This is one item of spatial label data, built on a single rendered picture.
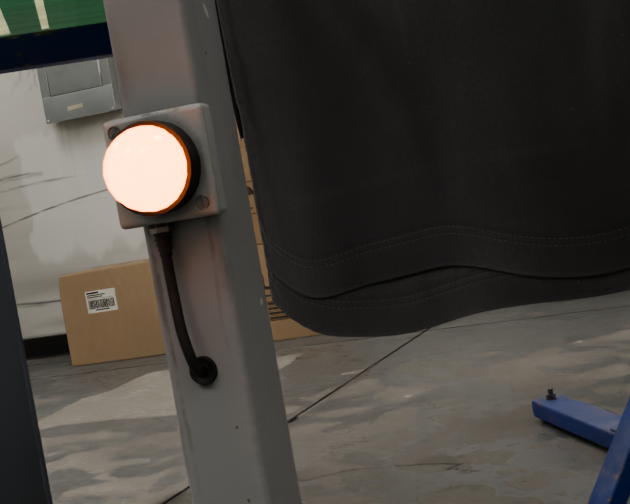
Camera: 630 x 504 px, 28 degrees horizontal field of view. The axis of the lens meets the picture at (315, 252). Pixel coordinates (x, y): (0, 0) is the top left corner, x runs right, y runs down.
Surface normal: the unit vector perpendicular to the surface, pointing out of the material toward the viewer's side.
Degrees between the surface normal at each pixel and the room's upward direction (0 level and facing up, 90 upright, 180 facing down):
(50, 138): 90
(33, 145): 90
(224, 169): 90
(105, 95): 90
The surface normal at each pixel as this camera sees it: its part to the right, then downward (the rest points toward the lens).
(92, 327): -0.30, 0.11
